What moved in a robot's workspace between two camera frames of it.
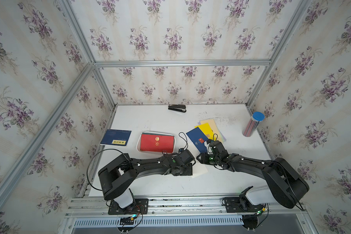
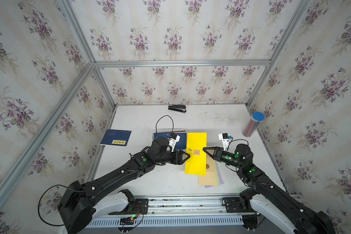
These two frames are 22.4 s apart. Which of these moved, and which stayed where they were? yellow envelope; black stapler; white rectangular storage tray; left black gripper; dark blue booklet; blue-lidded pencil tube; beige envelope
Moved: left black gripper; beige envelope; white rectangular storage tray; yellow envelope
Stayed: dark blue booklet; black stapler; blue-lidded pencil tube
